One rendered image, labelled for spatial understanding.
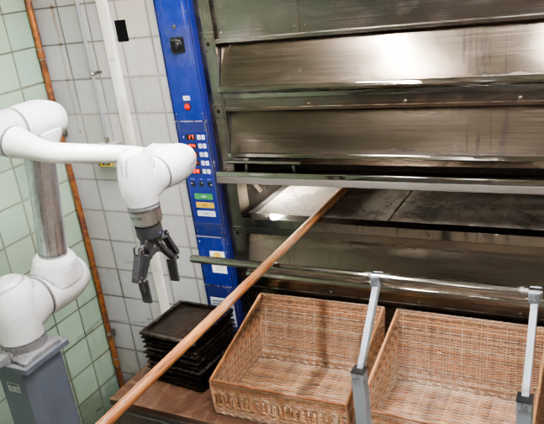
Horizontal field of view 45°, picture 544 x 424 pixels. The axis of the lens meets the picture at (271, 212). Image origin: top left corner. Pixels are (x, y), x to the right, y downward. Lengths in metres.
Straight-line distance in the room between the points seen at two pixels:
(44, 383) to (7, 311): 0.29
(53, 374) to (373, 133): 1.41
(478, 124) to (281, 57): 0.74
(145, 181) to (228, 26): 0.95
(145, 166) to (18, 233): 1.35
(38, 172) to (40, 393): 0.75
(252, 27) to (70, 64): 0.91
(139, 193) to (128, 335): 1.76
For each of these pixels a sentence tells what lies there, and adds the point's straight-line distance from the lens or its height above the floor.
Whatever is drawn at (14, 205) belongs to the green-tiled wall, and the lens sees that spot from 3.04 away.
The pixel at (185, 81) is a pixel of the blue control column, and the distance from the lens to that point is 2.66.
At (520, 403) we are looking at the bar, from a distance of 2.00.
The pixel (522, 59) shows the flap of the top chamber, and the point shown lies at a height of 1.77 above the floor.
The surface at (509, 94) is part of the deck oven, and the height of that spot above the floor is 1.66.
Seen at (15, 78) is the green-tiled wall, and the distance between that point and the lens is 3.05.
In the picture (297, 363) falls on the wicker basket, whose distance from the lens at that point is 2.82.
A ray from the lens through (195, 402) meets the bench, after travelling 2.73.
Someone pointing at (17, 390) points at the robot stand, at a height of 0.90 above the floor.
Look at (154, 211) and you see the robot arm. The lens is 1.83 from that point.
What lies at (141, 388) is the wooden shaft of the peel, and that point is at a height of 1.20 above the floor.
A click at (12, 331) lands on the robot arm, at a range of 2.40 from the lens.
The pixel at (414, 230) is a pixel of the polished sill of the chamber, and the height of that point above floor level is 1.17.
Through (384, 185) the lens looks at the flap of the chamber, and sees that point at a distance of 2.28.
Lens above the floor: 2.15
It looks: 20 degrees down
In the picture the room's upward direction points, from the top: 8 degrees counter-clockwise
